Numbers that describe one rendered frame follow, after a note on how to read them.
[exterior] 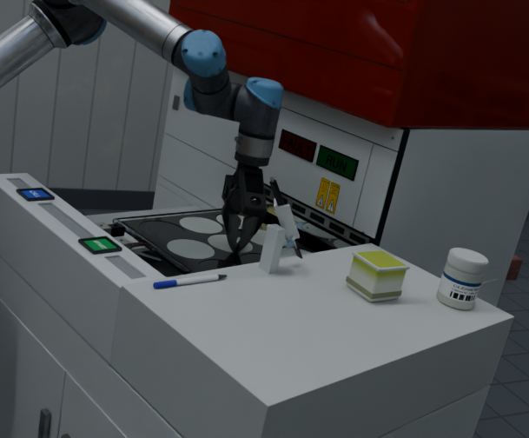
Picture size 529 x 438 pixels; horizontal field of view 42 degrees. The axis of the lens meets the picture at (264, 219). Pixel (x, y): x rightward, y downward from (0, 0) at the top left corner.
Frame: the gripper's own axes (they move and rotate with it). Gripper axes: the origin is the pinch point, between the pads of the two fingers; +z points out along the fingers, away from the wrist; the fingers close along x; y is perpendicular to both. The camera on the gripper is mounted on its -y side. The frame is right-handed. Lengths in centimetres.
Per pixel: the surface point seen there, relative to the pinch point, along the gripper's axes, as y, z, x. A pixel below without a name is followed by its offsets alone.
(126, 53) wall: 266, -1, 6
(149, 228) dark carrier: 10.2, 1.4, 17.2
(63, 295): -16.4, 5.1, 34.6
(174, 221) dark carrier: 16.2, 1.3, 11.1
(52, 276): -12.2, 3.6, 36.8
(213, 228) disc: 13.7, 1.3, 2.4
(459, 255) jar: -29.9, -14.7, -32.3
